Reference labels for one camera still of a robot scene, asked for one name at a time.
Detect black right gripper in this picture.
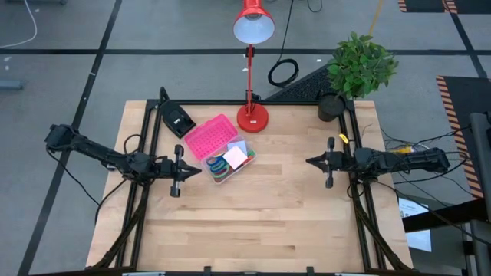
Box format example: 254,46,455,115
305,136,356,189

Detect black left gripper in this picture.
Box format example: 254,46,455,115
159,143,203,199

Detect green-handled scissors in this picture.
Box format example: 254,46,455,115
209,160,232,178

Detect clear pencil box pink lid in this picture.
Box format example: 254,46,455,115
183,113,258,185

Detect pink sticky note pad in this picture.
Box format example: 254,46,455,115
222,145,249,170

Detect black textured floor mat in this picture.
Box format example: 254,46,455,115
264,63,338,101

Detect red desk lamp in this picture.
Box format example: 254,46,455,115
232,0,276,134

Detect green potted plant black pot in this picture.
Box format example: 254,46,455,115
317,31,400,123

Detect white paper sheet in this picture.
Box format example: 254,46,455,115
397,197,433,253

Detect black support beam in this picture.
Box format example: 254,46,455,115
401,197,491,234

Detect black hazard-striped floor mat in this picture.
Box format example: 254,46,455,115
436,75,491,199
397,0,491,15

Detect black metal table frame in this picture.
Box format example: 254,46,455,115
90,98,414,276

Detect black coiled cable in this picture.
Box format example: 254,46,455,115
267,0,300,89

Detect yellow hanging cable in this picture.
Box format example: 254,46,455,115
367,0,384,38

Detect grey metal post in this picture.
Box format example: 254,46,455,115
468,111,491,276

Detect grey floor bracket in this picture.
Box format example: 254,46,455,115
0,79,24,91

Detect white floor cable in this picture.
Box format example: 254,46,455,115
0,0,38,50

